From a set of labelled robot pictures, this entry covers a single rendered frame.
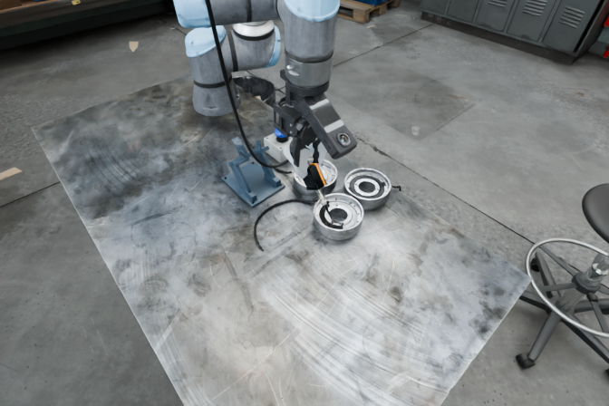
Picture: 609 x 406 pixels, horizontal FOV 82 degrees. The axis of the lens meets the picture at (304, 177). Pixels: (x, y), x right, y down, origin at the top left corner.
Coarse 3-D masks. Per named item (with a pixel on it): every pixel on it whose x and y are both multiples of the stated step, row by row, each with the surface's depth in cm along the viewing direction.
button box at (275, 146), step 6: (264, 138) 92; (270, 138) 92; (276, 138) 92; (288, 138) 92; (270, 144) 91; (276, 144) 90; (282, 144) 90; (288, 144) 90; (270, 150) 93; (276, 150) 90; (282, 150) 89; (276, 156) 91; (282, 156) 90
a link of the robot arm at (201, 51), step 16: (192, 32) 99; (208, 32) 98; (224, 32) 98; (192, 48) 96; (208, 48) 96; (224, 48) 98; (192, 64) 100; (208, 64) 99; (208, 80) 102; (224, 80) 104
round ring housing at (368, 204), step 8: (352, 176) 84; (376, 176) 84; (384, 176) 82; (344, 184) 80; (360, 184) 83; (368, 184) 83; (376, 184) 82; (344, 192) 81; (360, 192) 80; (376, 192) 80; (384, 192) 80; (360, 200) 78; (368, 200) 77; (376, 200) 77; (384, 200) 79; (368, 208) 80
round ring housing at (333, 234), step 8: (328, 200) 78; (336, 200) 78; (344, 200) 78; (352, 200) 78; (320, 208) 76; (328, 208) 76; (336, 208) 77; (344, 208) 76; (360, 208) 76; (328, 216) 75; (336, 216) 79; (344, 216) 77; (360, 216) 75; (320, 224) 72; (336, 224) 73; (344, 224) 73; (360, 224) 73; (320, 232) 75; (328, 232) 72; (336, 232) 71; (344, 232) 71; (352, 232) 72
